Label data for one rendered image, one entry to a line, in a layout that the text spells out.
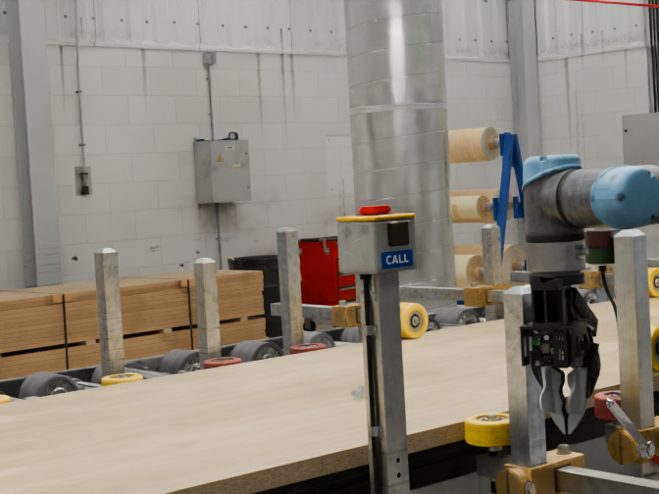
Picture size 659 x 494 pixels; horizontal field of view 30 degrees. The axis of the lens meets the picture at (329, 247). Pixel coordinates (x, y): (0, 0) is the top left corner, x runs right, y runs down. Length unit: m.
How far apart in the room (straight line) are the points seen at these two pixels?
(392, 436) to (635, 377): 0.50
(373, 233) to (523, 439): 0.41
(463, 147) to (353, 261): 7.68
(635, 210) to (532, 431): 0.38
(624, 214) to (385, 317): 0.31
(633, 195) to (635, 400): 0.49
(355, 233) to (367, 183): 4.43
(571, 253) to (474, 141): 7.51
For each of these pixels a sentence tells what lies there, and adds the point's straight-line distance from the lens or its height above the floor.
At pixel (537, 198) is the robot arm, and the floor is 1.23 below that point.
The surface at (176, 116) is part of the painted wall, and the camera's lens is 10.05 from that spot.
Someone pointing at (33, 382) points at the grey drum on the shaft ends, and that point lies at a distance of 2.94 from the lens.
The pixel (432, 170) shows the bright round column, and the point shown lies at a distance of 5.89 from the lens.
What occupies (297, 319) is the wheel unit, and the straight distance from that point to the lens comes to 2.81.
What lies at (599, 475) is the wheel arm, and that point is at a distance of 1.71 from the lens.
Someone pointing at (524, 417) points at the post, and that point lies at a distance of 1.71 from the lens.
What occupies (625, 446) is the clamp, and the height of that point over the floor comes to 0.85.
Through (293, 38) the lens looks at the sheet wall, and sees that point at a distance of 10.97.
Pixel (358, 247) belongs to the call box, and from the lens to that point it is 1.49.
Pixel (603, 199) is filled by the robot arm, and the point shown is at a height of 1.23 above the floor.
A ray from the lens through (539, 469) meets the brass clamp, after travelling 1.72.
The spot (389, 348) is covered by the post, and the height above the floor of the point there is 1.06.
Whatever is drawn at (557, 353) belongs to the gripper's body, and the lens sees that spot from 1.59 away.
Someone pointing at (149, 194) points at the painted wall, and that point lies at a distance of 9.86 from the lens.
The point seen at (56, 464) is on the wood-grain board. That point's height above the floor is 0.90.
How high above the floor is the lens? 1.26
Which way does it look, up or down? 3 degrees down
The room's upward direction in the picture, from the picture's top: 3 degrees counter-clockwise
